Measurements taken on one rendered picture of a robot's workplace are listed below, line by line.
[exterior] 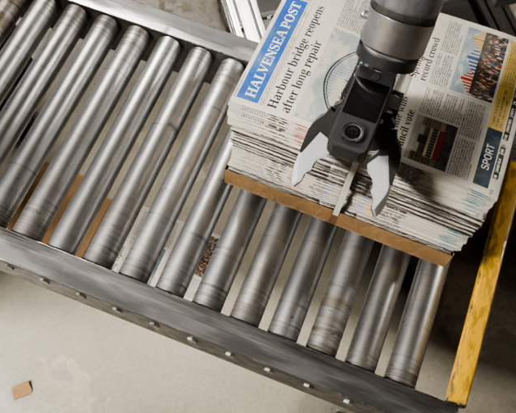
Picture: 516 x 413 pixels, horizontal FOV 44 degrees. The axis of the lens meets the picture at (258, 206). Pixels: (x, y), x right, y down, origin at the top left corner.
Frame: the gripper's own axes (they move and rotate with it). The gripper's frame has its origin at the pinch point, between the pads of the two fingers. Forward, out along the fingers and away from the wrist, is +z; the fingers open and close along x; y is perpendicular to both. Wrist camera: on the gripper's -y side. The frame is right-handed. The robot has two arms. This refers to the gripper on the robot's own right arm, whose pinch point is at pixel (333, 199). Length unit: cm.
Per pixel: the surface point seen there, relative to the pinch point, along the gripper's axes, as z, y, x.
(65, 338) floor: 97, 39, 58
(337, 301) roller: 22.7, 8.3, -5.8
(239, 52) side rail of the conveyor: 1.5, 39.0, 26.8
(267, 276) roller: 23.0, 7.9, 6.0
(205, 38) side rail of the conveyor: 1, 39, 34
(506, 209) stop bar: 7.4, 28.1, -26.6
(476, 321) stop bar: 18.7, 11.2, -26.7
